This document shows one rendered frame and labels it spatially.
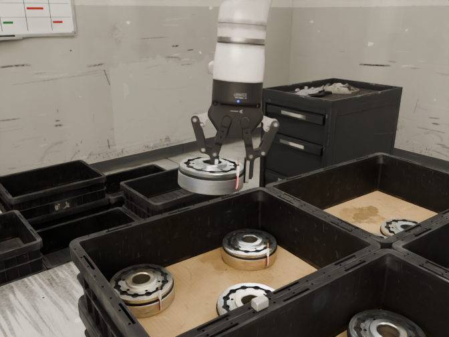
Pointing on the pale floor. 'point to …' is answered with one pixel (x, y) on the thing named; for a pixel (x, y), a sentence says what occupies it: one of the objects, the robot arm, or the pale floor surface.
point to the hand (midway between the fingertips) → (231, 170)
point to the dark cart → (327, 126)
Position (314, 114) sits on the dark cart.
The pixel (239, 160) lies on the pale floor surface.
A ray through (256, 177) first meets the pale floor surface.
